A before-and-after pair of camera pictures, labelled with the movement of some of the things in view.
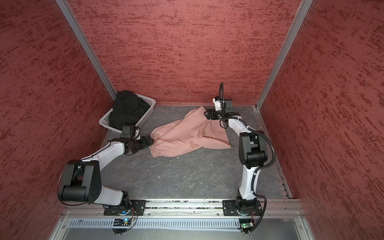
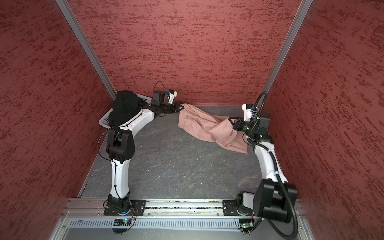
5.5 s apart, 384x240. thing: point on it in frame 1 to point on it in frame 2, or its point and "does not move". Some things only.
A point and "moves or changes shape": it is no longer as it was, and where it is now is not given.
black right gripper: [214, 117] to [239, 121]
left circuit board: [126, 222] does not move
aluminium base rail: [182, 209] does not move
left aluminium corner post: [90, 53] does not move
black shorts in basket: [128, 109] does not move
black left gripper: [144, 144] to [174, 104]
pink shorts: [194, 131] moves or changes shape
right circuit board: [246, 223] does not move
